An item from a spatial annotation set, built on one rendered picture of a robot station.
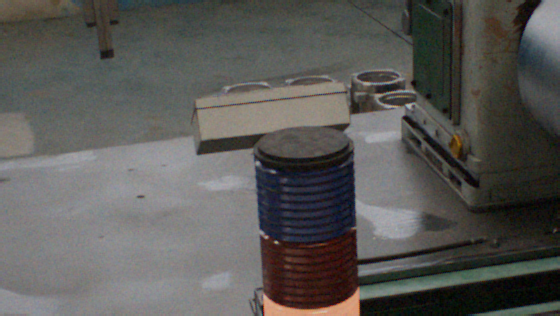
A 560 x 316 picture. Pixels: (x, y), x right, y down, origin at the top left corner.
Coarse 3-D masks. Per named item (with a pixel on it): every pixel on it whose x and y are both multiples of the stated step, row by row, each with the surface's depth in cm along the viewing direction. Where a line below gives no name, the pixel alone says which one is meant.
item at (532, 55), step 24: (552, 0) 131; (528, 24) 136; (552, 24) 128; (528, 48) 132; (552, 48) 127; (528, 72) 132; (552, 72) 126; (528, 96) 134; (552, 96) 126; (552, 120) 129
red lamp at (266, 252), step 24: (264, 240) 64; (336, 240) 63; (264, 264) 65; (288, 264) 63; (312, 264) 63; (336, 264) 64; (264, 288) 66; (288, 288) 64; (312, 288) 64; (336, 288) 64
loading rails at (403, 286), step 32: (480, 256) 112; (512, 256) 113; (544, 256) 114; (256, 288) 108; (384, 288) 109; (416, 288) 109; (448, 288) 109; (480, 288) 110; (512, 288) 111; (544, 288) 112
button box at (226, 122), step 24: (216, 96) 117; (240, 96) 117; (264, 96) 118; (288, 96) 118; (312, 96) 119; (336, 96) 119; (192, 120) 120; (216, 120) 116; (240, 120) 117; (264, 120) 117; (288, 120) 118; (312, 120) 118; (336, 120) 119; (216, 144) 118; (240, 144) 120
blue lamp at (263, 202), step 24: (264, 168) 62; (336, 168) 61; (264, 192) 63; (288, 192) 61; (312, 192) 61; (336, 192) 62; (264, 216) 63; (288, 216) 62; (312, 216) 62; (336, 216) 63; (288, 240) 63; (312, 240) 62
